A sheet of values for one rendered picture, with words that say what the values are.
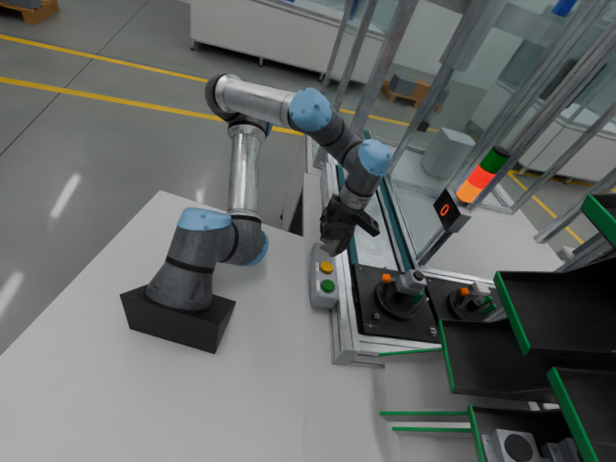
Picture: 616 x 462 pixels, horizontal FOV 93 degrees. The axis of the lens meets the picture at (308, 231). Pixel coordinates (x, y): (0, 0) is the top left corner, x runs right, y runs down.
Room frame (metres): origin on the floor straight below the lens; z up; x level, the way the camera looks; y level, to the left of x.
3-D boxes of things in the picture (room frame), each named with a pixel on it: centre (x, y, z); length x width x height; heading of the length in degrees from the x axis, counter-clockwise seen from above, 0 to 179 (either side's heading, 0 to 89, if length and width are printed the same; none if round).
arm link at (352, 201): (0.61, -0.08, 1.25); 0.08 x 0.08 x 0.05
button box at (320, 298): (0.62, -0.10, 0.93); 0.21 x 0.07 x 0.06; 16
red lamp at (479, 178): (0.81, -0.39, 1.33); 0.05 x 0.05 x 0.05
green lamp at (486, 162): (0.81, -0.39, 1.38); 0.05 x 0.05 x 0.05
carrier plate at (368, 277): (0.60, -0.33, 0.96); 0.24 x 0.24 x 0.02; 16
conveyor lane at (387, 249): (0.89, -0.27, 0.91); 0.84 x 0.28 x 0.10; 16
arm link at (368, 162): (0.62, -0.07, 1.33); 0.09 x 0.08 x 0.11; 48
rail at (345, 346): (0.82, -0.11, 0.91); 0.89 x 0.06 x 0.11; 16
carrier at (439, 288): (0.67, -0.57, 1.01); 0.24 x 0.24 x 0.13; 16
